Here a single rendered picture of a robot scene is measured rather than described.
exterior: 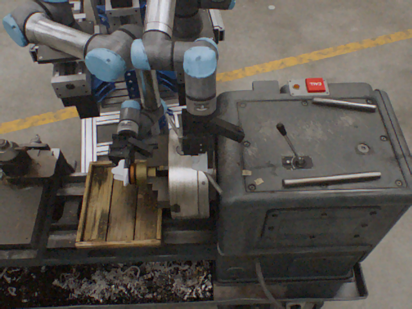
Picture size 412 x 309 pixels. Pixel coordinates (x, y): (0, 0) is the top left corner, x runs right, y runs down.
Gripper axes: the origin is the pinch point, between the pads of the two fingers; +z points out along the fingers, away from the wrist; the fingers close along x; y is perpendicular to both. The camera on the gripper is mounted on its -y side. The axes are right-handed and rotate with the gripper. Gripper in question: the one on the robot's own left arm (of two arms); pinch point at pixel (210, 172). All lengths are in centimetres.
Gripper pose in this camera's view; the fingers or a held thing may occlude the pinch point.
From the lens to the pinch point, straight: 113.8
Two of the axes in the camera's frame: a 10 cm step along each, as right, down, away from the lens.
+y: -10.0, 0.4, -0.2
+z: 0.2, 8.2, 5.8
